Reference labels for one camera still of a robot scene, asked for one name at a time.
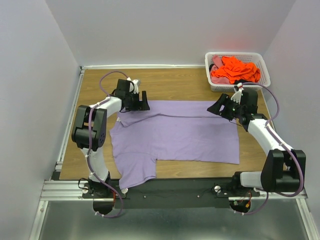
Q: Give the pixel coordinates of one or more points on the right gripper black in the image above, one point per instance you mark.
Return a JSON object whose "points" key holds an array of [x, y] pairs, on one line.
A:
{"points": [[225, 100]]}

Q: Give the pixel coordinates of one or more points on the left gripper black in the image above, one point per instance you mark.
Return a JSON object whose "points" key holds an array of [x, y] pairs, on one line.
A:
{"points": [[140, 105]]}

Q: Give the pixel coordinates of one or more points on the purple t shirt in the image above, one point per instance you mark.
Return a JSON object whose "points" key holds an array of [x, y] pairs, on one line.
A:
{"points": [[170, 130]]}

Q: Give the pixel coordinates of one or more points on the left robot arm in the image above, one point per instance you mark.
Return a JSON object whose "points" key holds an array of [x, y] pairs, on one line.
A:
{"points": [[90, 127]]}

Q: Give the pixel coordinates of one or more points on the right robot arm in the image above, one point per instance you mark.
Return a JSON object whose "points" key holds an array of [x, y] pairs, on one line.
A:
{"points": [[284, 168]]}

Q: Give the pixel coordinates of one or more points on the orange t shirt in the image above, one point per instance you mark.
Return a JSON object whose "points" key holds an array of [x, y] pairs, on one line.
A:
{"points": [[236, 69]]}

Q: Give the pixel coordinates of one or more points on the pink t shirt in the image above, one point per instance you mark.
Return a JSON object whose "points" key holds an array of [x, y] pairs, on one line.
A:
{"points": [[217, 76]]}

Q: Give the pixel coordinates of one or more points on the white plastic laundry basket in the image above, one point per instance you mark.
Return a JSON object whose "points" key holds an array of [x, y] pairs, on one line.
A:
{"points": [[245, 57]]}

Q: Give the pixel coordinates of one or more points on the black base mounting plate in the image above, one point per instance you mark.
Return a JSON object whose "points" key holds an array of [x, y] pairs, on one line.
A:
{"points": [[136, 202]]}

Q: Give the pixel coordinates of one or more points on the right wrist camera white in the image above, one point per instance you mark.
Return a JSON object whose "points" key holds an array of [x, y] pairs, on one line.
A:
{"points": [[238, 89]]}

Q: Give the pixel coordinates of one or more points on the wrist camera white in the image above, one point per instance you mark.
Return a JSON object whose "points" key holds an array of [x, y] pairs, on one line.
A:
{"points": [[238, 89], [134, 85]]}

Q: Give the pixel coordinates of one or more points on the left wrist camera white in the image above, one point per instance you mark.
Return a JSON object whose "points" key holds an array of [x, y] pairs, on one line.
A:
{"points": [[134, 85]]}

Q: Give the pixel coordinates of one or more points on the aluminium frame rail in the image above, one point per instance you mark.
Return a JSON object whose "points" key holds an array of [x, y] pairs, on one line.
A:
{"points": [[198, 188]]}

